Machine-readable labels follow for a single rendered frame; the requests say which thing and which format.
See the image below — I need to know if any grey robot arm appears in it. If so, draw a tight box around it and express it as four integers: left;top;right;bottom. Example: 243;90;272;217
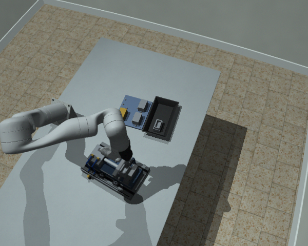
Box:
0;103;128;154

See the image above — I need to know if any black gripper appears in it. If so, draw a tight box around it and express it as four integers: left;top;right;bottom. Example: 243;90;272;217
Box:
100;137;133;169

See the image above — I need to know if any yellow rectangular block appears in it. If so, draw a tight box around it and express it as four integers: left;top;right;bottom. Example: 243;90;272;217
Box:
120;108;127;119

